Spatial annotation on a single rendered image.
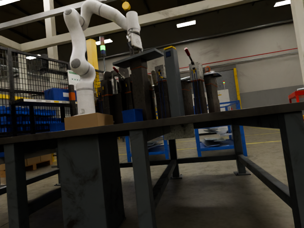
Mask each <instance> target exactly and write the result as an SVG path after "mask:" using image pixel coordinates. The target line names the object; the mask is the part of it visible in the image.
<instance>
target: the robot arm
mask: <svg viewBox="0 0 304 228"><path fill-rule="evenodd" d="M92 14H96V15H99V16H101V17H103V18H106V19H108V20H111V21H113V22H115V23H116V24H117V25H118V26H120V27H121V28H123V29H125V30H127V31H128V43H127V46H128V48H129V50H130V56H133V55H134V51H133V50H137V51H138V53H141V52H143V48H142V42H141V38H140V36H139V35H140V29H141V28H140V25H139V23H138V14H137V12H135V11H129V12H128V13H127V14H126V17H125V16H123V15H122V14H121V13H120V12H119V11H118V10H117V9H115V8H113V7H110V6H108V5H106V4H103V3H101V2H98V1H96V0H86V1H85V2H84V3H83V4H82V6H81V15H80V14H79V13H78V12H77V11H76V10H75V9H73V8H68V9H66V10H65V11H64V20H65V23H66V26H67V28H68V30H69V32H70V35H71V40H72V47H73V50H72V54H71V58H70V68H71V70H72V71H73V72H74V73H76V74H78V75H79V76H80V81H79V82H78V83H77V85H76V96H77V107H78V115H84V114H91V113H95V100H94V90H93V83H94V80H95V76H96V73H95V69H94V67H93V66H92V65H91V64H90V63H89V62H88V61H86V58H85V52H86V38H85V35H84V32H83V31H84V30H86V29H87V28H88V26H89V23H90V19H91V16H92ZM139 50H140V51H139ZM78 115H74V116H78Z"/></svg>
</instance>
